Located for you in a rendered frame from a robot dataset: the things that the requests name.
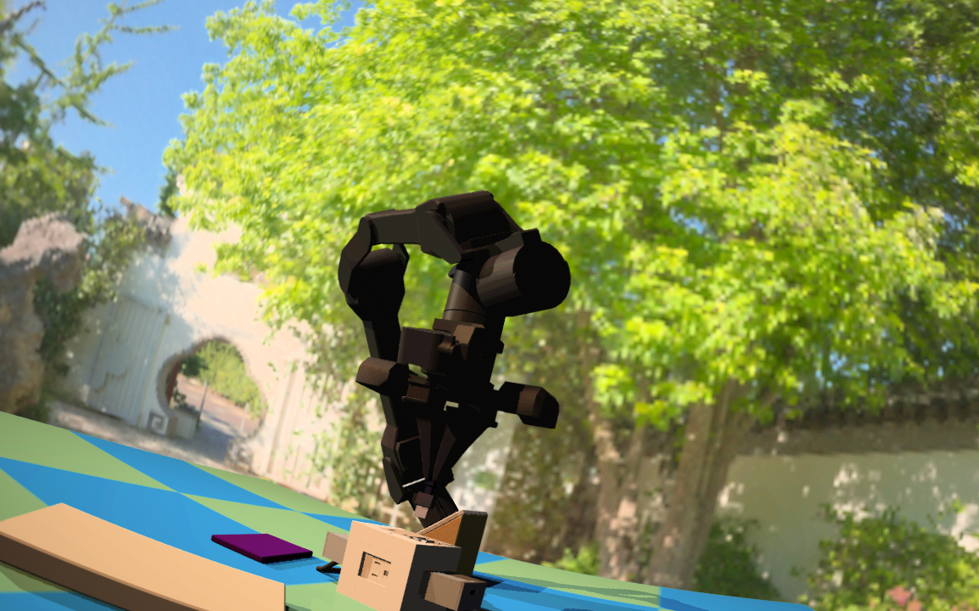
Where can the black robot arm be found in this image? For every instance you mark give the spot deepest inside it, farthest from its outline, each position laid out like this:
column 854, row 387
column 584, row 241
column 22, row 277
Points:
column 503, row 271

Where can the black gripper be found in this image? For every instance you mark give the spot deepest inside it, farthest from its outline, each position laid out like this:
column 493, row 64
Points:
column 446, row 434

